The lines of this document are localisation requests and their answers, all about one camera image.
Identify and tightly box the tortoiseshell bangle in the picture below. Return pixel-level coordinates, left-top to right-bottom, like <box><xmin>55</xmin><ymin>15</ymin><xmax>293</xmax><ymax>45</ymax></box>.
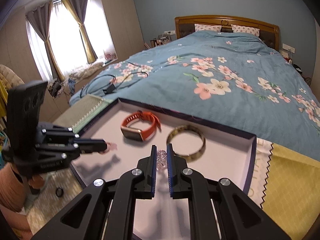
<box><xmin>166</xmin><ymin>124</ymin><xmax>207</xmax><ymax>161</ymax></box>

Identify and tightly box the navy jewelry tray white inside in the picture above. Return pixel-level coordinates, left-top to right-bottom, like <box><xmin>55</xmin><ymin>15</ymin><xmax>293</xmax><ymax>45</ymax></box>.
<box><xmin>69</xmin><ymin>97</ymin><xmax>257</xmax><ymax>240</ymax></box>

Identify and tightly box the grey and yellow curtain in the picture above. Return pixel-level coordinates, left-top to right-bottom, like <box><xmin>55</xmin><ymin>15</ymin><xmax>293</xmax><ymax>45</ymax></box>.
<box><xmin>62</xmin><ymin>0</ymin><xmax>98</xmax><ymax>65</ymax></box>
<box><xmin>26</xmin><ymin>1</ymin><xmax>66</xmax><ymax>82</ymax></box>

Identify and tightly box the small pink hair clip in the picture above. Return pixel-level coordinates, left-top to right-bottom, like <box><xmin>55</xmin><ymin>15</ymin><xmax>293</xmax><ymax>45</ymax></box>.
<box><xmin>100</xmin><ymin>142</ymin><xmax>118</xmax><ymax>154</ymax></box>

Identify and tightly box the beige woven fringed cloth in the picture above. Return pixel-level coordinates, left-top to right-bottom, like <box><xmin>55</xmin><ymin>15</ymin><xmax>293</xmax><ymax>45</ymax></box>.
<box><xmin>54</xmin><ymin>95</ymin><xmax>104</xmax><ymax>128</ymax></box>

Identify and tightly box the yellow quilted cloth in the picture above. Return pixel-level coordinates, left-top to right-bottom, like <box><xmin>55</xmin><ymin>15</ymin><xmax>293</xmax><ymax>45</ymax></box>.
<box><xmin>260</xmin><ymin>144</ymin><xmax>320</xmax><ymax>215</ymax></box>

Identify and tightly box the wooden headboard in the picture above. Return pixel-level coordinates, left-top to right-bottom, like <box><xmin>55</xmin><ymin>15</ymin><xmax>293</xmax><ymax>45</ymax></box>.
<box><xmin>174</xmin><ymin>16</ymin><xmax>280</xmax><ymax>49</ymax></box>

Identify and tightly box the beige padded chair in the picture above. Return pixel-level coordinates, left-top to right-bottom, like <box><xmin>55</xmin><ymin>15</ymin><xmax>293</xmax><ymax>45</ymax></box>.
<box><xmin>0</xmin><ymin>64</ymin><xmax>25</xmax><ymax>100</ymax></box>

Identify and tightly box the green checked cloth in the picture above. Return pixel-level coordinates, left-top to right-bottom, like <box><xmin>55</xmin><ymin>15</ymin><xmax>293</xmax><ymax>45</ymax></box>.
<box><xmin>74</xmin><ymin>99</ymin><xmax>117</xmax><ymax>135</ymax></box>

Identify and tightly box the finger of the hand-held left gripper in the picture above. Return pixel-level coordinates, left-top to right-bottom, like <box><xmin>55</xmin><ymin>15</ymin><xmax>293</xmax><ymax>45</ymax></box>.
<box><xmin>35</xmin><ymin>144</ymin><xmax>107</xmax><ymax>167</ymax></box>
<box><xmin>41</xmin><ymin>127</ymin><xmax>107</xmax><ymax>147</ymax></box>

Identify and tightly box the white dotted pillow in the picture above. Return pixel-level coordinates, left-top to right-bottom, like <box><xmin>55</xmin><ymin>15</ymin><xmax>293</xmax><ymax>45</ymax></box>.
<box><xmin>231</xmin><ymin>24</ymin><xmax>260</xmax><ymax>36</ymax></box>
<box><xmin>194</xmin><ymin>24</ymin><xmax>222</xmax><ymax>33</ymax></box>

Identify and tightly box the orange smartwatch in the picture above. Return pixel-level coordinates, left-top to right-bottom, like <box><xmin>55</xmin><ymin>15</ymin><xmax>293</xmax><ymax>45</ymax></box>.
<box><xmin>120</xmin><ymin>110</ymin><xmax>162</xmax><ymax>142</ymax></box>

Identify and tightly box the person's left forearm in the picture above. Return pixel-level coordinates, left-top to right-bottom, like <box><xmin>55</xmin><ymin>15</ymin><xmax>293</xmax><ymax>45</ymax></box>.
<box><xmin>0</xmin><ymin>164</ymin><xmax>33</xmax><ymax>212</ymax></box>

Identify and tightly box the white zigzag edged cloth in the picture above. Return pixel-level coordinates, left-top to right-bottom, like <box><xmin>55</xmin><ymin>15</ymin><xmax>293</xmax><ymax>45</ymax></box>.
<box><xmin>247</xmin><ymin>137</ymin><xmax>275</xmax><ymax>209</ymax></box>

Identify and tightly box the clear pink bead bracelet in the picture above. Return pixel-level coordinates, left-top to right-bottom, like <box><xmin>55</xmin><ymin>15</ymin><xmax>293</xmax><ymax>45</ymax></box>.
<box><xmin>156</xmin><ymin>149</ymin><xmax>167</xmax><ymax>172</ymax></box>

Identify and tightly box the blue floral blanket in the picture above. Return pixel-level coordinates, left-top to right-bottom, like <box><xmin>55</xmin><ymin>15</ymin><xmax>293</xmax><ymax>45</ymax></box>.
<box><xmin>69</xmin><ymin>31</ymin><xmax>320</xmax><ymax>140</ymax></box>

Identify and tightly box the fluffy beige window cushion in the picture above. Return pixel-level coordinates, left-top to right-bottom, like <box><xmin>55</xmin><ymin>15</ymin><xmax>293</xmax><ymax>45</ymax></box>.
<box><xmin>69</xmin><ymin>62</ymin><xmax>104</xmax><ymax>78</ymax></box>

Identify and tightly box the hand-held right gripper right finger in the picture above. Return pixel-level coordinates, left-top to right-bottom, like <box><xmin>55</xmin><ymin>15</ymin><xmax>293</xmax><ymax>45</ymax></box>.
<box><xmin>167</xmin><ymin>144</ymin><xmax>292</xmax><ymax>240</ymax></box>

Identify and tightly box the black cable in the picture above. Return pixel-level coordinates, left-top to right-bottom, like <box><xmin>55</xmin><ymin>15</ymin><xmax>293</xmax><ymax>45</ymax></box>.
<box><xmin>80</xmin><ymin>72</ymin><xmax>149</xmax><ymax>98</ymax></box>

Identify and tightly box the dark patterned bag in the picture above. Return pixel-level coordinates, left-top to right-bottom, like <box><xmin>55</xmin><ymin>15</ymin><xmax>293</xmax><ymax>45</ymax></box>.
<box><xmin>47</xmin><ymin>79</ymin><xmax>63</xmax><ymax>97</ymax></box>

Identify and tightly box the group of bedside cosmetics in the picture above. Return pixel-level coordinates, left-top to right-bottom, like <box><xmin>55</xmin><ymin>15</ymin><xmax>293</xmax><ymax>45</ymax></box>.
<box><xmin>149</xmin><ymin>34</ymin><xmax>173</xmax><ymax>47</ymax></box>

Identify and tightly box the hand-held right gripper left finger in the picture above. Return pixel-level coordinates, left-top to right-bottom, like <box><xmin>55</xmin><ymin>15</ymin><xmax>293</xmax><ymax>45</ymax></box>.
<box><xmin>31</xmin><ymin>145</ymin><xmax>157</xmax><ymax>240</ymax></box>

